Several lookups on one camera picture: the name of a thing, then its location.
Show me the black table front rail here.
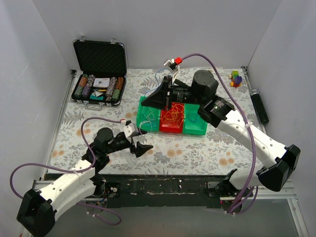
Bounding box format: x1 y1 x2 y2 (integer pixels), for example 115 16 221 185
87 174 236 208

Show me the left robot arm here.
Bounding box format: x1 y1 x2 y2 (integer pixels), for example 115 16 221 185
17 124 153 237

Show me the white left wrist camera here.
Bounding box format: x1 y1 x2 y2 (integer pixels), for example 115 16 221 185
123 121 139 142

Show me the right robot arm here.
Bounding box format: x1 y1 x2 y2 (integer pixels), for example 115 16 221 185
141 70 301 196

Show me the colourful toy block train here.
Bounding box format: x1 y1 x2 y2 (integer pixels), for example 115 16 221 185
229 71 242 88

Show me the left green plastic bin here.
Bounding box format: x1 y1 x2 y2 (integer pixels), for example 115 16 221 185
136 96 160 132

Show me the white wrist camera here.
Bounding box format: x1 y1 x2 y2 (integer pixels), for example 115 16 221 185
123 121 139 142
163 57 183 84

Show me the floral patterned table mat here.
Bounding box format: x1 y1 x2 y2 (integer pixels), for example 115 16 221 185
48 69 252 175

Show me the black poker chip case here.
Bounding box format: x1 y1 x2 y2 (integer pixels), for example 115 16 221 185
71 37 127 107

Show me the green plastic bin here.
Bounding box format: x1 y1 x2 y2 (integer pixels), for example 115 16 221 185
182 104 207 136
136 96 160 132

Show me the black cylindrical flashlight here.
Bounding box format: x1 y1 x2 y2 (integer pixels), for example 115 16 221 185
250 89 269 125

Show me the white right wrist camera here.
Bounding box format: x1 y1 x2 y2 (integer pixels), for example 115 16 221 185
163 57 183 84

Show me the right green plastic bin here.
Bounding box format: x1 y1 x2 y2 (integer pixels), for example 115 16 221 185
182 104 207 136

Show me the red plastic bin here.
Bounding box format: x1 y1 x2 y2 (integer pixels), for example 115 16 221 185
159 103 184 133

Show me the yellow wire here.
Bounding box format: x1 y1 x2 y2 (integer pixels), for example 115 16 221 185
161 103 185 128

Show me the playing card deck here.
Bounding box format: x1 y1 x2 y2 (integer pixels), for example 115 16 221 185
93 78 110 88

